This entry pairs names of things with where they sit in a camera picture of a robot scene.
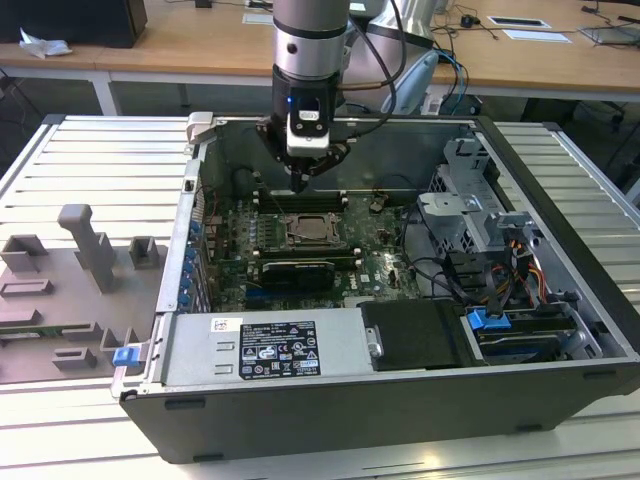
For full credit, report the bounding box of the thick black cable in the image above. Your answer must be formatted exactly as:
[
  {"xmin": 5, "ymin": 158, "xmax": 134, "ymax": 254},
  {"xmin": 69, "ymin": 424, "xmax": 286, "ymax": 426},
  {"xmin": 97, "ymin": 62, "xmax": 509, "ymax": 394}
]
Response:
[{"xmin": 402, "ymin": 252, "xmax": 476, "ymax": 306}]

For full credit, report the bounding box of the perforated metal drive cage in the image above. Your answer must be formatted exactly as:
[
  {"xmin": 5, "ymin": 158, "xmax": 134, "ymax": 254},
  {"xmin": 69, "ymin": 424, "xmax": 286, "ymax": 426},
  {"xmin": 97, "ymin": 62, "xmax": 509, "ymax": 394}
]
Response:
[{"xmin": 416, "ymin": 136, "xmax": 544, "ymax": 261}]

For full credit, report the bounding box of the black RAM slot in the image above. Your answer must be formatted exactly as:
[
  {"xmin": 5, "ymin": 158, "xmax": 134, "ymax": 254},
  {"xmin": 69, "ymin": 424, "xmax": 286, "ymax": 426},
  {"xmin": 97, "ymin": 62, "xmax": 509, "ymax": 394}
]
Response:
[
  {"xmin": 256, "ymin": 194, "xmax": 350, "ymax": 202},
  {"xmin": 256, "ymin": 204, "xmax": 350, "ymax": 213},
  {"xmin": 249, "ymin": 259, "xmax": 364, "ymax": 267},
  {"xmin": 256, "ymin": 199, "xmax": 350, "ymax": 207},
  {"xmin": 249, "ymin": 251, "xmax": 364, "ymax": 258},
  {"xmin": 249, "ymin": 255, "xmax": 364, "ymax": 262},
  {"xmin": 249, "ymin": 247, "xmax": 364, "ymax": 255},
  {"xmin": 256, "ymin": 189, "xmax": 350, "ymax": 197}
]

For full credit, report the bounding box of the black graphics card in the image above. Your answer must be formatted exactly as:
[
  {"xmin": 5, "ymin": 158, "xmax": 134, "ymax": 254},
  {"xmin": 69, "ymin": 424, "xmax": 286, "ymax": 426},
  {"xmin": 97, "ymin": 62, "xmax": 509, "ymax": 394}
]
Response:
[{"xmin": 260, "ymin": 258, "xmax": 336, "ymax": 293}]

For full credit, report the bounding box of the silver power supply unit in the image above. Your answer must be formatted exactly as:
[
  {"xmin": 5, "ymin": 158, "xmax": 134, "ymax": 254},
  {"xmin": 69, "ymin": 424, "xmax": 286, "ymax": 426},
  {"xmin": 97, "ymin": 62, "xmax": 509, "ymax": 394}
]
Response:
[{"xmin": 158, "ymin": 306, "xmax": 377, "ymax": 389}]

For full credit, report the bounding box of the silver green CPU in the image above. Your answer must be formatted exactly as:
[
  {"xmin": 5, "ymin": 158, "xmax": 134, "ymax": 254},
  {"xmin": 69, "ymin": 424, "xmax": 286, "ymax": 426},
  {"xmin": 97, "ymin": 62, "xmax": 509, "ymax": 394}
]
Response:
[{"xmin": 294, "ymin": 216, "xmax": 335, "ymax": 240}]

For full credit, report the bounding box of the hard disk in blue carrier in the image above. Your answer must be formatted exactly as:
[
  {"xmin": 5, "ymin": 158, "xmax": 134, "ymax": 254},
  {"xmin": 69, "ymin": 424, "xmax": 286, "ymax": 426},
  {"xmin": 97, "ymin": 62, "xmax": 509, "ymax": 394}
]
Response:
[{"xmin": 463, "ymin": 306, "xmax": 577, "ymax": 364}]

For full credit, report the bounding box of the CPU socket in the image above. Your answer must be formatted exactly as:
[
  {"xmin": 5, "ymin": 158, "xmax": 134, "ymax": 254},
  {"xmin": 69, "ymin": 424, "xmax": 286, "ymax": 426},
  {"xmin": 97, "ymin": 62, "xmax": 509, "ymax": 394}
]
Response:
[{"xmin": 281, "ymin": 211, "xmax": 347, "ymax": 250}]

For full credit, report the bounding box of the black PC case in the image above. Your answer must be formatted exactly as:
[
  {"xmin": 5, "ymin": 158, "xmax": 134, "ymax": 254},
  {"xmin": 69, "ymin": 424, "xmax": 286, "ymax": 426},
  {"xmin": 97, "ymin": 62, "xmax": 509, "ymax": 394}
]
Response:
[{"xmin": 110, "ymin": 112, "xmax": 640, "ymax": 464}]

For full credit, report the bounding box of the multicolour power wire bundle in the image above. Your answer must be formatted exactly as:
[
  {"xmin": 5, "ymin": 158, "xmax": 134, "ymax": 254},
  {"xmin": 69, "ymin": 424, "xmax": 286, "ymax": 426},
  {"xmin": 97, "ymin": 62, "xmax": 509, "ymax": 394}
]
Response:
[{"xmin": 487, "ymin": 238, "xmax": 549, "ymax": 321}]

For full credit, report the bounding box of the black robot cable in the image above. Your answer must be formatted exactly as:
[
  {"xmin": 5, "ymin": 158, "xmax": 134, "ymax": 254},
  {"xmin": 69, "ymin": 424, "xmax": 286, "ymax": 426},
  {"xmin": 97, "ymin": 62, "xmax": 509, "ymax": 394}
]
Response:
[{"xmin": 339, "ymin": 0, "xmax": 410, "ymax": 141}]

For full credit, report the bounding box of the grey case latch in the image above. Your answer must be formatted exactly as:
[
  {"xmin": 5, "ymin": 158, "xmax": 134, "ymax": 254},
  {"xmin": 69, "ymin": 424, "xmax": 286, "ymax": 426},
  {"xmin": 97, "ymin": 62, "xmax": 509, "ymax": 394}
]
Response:
[{"xmin": 185, "ymin": 111, "xmax": 218, "ymax": 147}]

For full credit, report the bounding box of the white paper sheet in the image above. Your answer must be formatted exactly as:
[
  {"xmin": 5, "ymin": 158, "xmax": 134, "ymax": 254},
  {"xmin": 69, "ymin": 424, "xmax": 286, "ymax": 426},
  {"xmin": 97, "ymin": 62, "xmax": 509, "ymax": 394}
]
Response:
[{"xmin": 501, "ymin": 28, "xmax": 577, "ymax": 46}]

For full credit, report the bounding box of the grey parts rack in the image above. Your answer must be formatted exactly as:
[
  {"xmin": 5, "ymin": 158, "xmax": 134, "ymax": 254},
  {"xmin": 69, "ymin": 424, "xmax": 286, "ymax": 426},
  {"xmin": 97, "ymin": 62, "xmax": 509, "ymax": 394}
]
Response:
[{"xmin": 0, "ymin": 202, "xmax": 172, "ymax": 386}]

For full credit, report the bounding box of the metal socket cover frame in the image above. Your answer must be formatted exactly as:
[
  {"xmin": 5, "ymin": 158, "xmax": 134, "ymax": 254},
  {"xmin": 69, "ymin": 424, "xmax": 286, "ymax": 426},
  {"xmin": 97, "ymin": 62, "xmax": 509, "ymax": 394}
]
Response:
[{"xmin": 285, "ymin": 213, "xmax": 344, "ymax": 247}]

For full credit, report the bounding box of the pale blue teach pendant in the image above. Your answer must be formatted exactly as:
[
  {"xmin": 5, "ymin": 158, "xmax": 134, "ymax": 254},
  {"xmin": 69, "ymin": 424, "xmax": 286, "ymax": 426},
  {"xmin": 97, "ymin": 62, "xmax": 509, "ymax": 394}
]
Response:
[{"xmin": 379, "ymin": 49, "xmax": 441, "ymax": 116}]

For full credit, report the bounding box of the crumpled white paper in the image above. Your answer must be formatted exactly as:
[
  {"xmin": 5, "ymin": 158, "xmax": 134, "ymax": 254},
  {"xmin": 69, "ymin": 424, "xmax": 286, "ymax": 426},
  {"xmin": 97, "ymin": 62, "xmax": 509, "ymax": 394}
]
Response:
[{"xmin": 18, "ymin": 26, "xmax": 73, "ymax": 59}]

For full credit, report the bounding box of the blue cable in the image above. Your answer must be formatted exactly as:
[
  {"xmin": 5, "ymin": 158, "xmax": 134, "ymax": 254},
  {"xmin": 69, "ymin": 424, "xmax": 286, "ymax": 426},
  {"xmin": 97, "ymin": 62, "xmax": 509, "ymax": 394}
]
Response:
[{"xmin": 438, "ymin": 47, "xmax": 472, "ymax": 119}]

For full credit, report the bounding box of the green RAM stick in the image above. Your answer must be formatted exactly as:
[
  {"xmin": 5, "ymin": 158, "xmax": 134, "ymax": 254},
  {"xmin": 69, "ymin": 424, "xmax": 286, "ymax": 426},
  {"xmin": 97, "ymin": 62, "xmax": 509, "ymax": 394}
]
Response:
[{"xmin": 0, "ymin": 326, "xmax": 94, "ymax": 338}]

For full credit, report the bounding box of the clear glass tray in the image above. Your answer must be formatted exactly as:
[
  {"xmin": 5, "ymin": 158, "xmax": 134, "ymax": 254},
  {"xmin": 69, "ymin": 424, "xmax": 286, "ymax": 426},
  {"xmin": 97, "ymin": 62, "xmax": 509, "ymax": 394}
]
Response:
[{"xmin": 578, "ymin": 21, "xmax": 640, "ymax": 50}]

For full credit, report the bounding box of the black plastic shroud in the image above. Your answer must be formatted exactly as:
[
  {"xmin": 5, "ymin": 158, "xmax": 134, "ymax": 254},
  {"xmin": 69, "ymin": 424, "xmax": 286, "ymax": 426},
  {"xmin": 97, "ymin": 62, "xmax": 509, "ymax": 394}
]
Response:
[{"xmin": 358, "ymin": 298, "xmax": 469, "ymax": 373}]

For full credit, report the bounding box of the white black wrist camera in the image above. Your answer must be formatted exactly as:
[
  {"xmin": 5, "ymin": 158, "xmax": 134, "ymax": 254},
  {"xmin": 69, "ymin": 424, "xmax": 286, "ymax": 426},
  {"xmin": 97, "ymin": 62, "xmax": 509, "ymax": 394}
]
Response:
[{"xmin": 285, "ymin": 96, "xmax": 332, "ymax": 157}]

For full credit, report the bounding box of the wooden desk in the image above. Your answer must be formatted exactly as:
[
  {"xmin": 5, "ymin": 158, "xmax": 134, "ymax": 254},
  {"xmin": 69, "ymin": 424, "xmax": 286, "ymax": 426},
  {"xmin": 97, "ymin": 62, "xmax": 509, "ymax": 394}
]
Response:
[{"xmin": 0, "ymin": 0, "xmax": 640, "ymax": 117}]

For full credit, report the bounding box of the green motherboard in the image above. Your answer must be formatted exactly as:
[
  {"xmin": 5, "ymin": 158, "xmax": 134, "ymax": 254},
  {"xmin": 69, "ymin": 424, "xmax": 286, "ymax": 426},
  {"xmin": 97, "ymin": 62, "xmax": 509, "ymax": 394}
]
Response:
[{"xmin": 199, "ymin": 192, "xmax": 422, "ymax": 312}]

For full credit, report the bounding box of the black box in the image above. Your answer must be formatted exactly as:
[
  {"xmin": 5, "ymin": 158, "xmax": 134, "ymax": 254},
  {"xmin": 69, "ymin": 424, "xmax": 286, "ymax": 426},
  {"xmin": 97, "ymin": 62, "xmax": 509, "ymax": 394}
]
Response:
[{"xmin": 0, "ymin": 0, "xmax": 149, "ymax": 49}]

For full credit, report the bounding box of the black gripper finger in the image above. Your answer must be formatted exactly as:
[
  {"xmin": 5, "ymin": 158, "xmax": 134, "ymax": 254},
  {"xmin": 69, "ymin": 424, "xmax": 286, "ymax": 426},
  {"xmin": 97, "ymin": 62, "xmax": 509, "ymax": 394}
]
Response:
[
  {"xmin": 300, "ymin": 143, "xmax": 349, "ymax": 194},
  {"xmin": 255, "ymin": 117, "xmax": 302, "ymax": 195}
]

